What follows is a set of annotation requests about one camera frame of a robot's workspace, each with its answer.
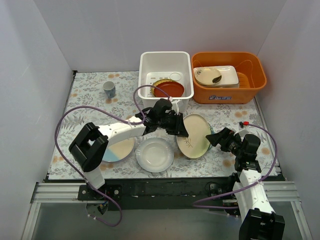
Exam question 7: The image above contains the white perforated drain tray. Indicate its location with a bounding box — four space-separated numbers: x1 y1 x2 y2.
146 72 185 85

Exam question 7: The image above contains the teal embossed plate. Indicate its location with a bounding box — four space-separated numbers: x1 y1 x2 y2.
207 123 215 151

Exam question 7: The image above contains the white plastic bin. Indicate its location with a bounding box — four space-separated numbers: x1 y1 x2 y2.
137 51 194 113

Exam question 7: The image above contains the grey ceramic cup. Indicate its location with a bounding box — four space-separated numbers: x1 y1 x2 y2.
102 81 116 99

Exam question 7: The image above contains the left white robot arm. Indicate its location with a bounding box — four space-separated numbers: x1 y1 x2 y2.
68 98 189 200

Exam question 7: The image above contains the beige and blue plate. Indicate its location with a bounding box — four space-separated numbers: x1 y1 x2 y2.
102 137 135 163

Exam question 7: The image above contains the orange plastic bin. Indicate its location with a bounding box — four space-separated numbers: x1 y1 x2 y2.
191 51 267 104

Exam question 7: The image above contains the red lacquer plate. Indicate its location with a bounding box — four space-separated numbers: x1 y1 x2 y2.
153 81 185 98

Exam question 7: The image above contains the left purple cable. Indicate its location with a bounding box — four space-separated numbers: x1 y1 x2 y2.
54 84 173 227

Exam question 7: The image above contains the floral table mat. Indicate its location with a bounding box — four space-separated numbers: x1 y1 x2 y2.
47 70 259 180

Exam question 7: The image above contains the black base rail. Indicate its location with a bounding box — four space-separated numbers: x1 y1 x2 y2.
77 173 239 210

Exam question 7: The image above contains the white scalloped plate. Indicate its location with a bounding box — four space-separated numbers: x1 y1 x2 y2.
135 137 174 173

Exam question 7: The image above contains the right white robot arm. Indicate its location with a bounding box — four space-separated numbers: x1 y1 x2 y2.
206 128 285 240

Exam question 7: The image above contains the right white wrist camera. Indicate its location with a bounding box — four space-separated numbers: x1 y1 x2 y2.
236 121 250 138

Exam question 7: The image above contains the cream plate with flower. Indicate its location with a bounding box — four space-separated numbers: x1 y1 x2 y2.
193 67 222 86

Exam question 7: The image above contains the white rectangular dish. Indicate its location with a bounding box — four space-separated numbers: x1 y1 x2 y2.
195 65 240 88

